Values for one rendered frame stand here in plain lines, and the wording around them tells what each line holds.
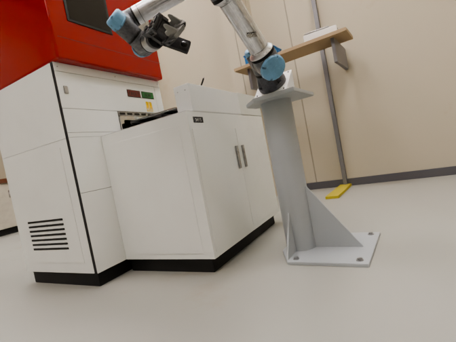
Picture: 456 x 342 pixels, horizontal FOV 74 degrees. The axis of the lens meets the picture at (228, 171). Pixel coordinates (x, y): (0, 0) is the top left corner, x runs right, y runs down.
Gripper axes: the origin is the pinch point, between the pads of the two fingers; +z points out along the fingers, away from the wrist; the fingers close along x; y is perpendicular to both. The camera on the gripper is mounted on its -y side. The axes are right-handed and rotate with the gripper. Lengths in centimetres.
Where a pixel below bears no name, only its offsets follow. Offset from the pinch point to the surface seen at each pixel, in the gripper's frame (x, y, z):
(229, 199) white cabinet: -42, -74, -41
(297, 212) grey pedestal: -38, -93, -9
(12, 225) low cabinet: -177, -33, -517
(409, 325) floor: -65, -72, 58
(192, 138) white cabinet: -23, -37, -37
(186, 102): -6, -30, -45
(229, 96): 18, -62, -61
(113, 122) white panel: -21, -15, -101
